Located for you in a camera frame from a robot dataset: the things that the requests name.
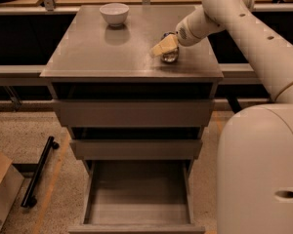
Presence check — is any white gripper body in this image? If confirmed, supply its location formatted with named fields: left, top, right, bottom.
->
left=175, top=6, right=224, bottom=47

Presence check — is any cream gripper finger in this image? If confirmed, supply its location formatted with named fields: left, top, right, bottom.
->
left=150, top=34, right=179, bottom=57

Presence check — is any blue pepsi can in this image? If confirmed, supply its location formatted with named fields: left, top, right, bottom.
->
left=159, top=31, right=181, bottom=64

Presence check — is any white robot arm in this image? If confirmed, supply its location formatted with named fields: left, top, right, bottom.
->
left=150, top=0, right=293, bottom=234

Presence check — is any grey drawer cabinet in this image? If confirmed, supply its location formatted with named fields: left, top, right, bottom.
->
left=40, top=5, right=225, bottom=234

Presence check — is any top grey drawer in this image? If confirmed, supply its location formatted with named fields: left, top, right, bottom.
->
left=53, top=99, right=214, bottom=128

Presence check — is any middle grey drawer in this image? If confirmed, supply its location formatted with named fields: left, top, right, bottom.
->
left=70, top=139, right=202, bottom=160

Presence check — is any open bottom grey drawer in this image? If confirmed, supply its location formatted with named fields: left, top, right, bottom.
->
left=68, top=160, right=205, bottom=234

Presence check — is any white ceramic bowl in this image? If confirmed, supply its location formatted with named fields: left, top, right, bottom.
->
left=100, top=3, right=129, bottom=26

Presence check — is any brown cardboard box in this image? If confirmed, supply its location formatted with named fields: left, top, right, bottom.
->
left=0, top=151, right=23, bottom=231

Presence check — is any grey metal rail shelf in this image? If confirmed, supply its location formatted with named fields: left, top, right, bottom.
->
left=0, top=63, right=260, bottom=86

